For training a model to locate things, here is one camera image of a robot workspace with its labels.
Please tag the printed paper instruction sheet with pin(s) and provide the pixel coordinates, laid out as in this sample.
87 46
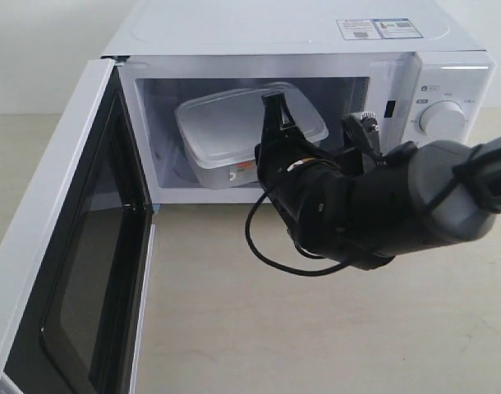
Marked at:
377 29

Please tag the white plastic lidded container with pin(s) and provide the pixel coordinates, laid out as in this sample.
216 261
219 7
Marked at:
220 131

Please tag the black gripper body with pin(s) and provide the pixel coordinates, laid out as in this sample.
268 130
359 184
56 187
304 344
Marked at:
308 186

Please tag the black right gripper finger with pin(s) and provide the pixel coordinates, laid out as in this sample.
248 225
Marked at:
277 116

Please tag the white microwave door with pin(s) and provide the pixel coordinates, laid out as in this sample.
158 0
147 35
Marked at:
75 259

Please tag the white microwave oven body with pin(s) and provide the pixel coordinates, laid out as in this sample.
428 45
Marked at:
174 51

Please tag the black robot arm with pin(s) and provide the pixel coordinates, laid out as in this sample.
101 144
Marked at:
361 207

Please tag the upper white control knob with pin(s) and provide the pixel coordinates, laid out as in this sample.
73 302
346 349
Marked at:
443 120

